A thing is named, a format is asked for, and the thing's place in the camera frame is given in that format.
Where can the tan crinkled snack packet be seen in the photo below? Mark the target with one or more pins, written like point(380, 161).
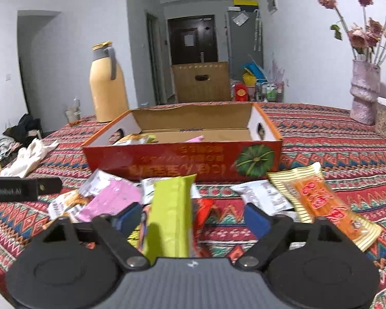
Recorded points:
point(132, 140)

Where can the grey refrigerator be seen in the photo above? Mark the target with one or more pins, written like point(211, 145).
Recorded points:
point(241, 51)

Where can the yellow box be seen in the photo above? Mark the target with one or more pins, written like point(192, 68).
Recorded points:
point(246, 2)

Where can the blue plastic item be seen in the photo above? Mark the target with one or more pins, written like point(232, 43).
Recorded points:
point(254, 69)

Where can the dark door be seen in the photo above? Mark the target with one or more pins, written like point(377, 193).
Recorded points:
point(177, 45)

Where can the dark clothes pile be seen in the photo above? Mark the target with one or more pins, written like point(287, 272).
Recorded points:
point(27, 128)

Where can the orange cream-bordered snack packet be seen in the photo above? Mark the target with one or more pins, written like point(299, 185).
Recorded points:
point(321, 206)

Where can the brown cardboard box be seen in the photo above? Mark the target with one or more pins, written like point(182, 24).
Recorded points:
point(186, 90)

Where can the pink snack packet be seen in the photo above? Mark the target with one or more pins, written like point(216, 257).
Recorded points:
point(112, 196)
point(194, 139)

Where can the white wall panel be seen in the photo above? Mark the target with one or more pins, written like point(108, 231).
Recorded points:
point(271, 0)

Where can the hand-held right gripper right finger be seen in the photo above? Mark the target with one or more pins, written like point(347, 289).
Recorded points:
point(257, 220)

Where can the white umbrella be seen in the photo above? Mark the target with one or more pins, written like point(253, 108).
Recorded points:
point(258, 32)

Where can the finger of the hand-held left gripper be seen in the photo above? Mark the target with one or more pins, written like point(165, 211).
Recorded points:
point(50, 186)

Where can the yellow thermos jug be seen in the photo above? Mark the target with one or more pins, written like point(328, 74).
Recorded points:
point(109, 96)

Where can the white cloth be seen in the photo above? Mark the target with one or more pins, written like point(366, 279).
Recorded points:
point(29, 157)

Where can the green snack packet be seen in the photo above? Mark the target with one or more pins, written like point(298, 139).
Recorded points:
point(170, 215)

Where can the small chips snack packet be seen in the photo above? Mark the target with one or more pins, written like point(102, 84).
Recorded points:
point(69, 202)

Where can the red cardboard box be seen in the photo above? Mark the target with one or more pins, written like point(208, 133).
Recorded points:
point(180, 161)

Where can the pink textured vase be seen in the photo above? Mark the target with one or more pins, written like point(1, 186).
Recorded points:
point(363, 96)

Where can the glass cup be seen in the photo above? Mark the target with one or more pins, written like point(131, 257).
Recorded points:
point(73, 116)

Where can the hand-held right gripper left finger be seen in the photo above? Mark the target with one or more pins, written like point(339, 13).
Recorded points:
point(128, 219)

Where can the red jar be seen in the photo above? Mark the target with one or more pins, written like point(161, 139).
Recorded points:
point(241, 93)

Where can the yellow bag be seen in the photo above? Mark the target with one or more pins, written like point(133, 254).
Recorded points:
point(248, 80)

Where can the dried pink roses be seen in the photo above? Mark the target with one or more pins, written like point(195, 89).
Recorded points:
point(357, 35)

